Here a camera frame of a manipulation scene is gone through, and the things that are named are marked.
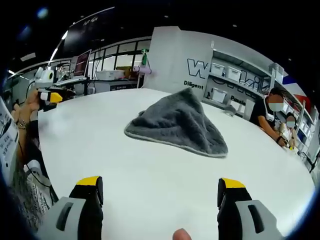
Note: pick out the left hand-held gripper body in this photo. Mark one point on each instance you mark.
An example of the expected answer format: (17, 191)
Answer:
(44, 76)

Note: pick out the white metal shelf rack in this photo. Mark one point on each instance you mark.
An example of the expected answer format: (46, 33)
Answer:
(240, 75)

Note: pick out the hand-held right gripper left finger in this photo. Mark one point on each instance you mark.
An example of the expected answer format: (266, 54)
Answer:
(82, 215)

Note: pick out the green hanging object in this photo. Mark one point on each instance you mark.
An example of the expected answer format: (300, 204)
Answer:
(144, 58)

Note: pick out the white printer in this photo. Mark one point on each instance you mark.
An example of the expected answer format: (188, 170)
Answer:
(110, 75)

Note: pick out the white lettered wall panel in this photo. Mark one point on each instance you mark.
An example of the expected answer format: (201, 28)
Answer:
(175, 57)

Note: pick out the grey fluffy towel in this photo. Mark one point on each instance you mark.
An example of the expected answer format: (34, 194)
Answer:
(175, 125)

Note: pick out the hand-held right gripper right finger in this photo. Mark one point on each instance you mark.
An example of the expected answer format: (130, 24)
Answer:
(235, 215)

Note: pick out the pale purple roll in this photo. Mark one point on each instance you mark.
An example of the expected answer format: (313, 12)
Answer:
(146, 70)

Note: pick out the cardboard box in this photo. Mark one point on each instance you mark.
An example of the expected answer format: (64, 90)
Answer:
(124, 70)

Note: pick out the person's patterned clothing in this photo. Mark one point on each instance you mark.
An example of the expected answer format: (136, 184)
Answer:
(27, 205)

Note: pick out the white table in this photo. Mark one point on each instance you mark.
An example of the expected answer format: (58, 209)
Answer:
(140, 180)

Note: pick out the person's right hand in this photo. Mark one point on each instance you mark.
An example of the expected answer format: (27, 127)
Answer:
(181, 235)

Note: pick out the white printed card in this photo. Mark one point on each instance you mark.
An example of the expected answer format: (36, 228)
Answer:
(8, 145)

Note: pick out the white storage bin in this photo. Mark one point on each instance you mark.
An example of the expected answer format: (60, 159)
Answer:
(219, 94)
(231, 72)

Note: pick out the person's left hand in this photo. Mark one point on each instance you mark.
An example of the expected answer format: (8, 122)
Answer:
(30, 105)

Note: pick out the computer monitor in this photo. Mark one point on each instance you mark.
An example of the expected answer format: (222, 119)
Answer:
(82, 63)

